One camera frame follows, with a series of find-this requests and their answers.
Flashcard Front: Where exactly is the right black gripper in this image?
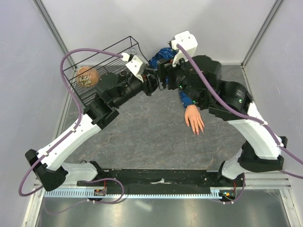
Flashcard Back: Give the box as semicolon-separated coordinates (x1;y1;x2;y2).
154;50;205;107

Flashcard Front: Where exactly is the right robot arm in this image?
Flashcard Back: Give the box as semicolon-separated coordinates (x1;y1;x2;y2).
151;55;287;186

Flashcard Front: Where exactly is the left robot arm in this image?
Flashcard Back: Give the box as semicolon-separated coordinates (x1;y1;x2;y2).
25;70;158;192

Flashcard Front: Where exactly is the black mug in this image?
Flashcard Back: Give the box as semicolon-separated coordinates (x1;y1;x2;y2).
118;70;131;83

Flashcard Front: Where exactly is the clear glass cup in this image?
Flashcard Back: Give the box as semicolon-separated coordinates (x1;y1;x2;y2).
127;47;138;56

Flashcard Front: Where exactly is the blue plaid shirt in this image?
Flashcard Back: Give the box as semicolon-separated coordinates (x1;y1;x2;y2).
149;47;194;108

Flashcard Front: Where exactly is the mannequin hand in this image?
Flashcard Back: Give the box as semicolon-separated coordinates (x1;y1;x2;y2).
184;105;205;135

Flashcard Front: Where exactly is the brown floral ceramic bowl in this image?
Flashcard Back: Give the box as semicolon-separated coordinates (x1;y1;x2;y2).
76;66;99;88

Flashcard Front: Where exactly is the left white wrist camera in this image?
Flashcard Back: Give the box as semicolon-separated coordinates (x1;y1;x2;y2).
126;55;148;82

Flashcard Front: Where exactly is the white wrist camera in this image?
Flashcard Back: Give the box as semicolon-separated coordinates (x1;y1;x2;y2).
168;31;198;67
126;55;148;82

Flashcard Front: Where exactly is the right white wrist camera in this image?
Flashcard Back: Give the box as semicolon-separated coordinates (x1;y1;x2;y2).
168;31;198;67

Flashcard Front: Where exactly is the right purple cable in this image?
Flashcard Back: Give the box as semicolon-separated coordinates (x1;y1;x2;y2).
177;44;303;179

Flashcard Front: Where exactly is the purple cable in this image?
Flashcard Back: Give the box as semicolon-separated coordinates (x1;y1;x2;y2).
18;48;131;197
177;44;303;179

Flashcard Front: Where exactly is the black wire dish rack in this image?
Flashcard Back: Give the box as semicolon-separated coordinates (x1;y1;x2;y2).
63;36;148;106

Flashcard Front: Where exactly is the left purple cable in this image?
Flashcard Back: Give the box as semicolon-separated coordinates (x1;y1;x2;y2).
18;48;131;197

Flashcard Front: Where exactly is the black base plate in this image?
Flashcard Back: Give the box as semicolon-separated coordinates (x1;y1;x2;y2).
76;168;246;196

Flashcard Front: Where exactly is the blue slotted cable duct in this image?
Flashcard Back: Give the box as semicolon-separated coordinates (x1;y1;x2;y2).
44;188;232;199

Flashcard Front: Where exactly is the aluminium frame rail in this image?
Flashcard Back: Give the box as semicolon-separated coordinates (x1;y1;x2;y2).
245;172;291;190

